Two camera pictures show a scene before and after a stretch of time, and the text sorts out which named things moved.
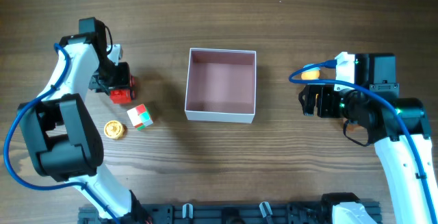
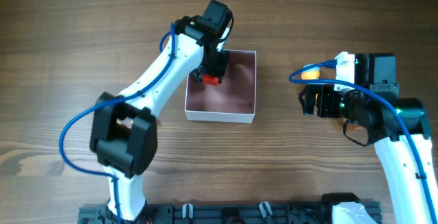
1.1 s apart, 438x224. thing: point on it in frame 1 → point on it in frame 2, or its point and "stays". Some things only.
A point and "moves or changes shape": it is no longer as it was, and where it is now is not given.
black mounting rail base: [235, 214] stays
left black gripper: [124, 82] → [218, 69]
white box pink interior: [221, 85] stays
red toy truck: [124, 95] moves or changes shape
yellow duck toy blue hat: [313, 73] stays
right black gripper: [324, 101] stays
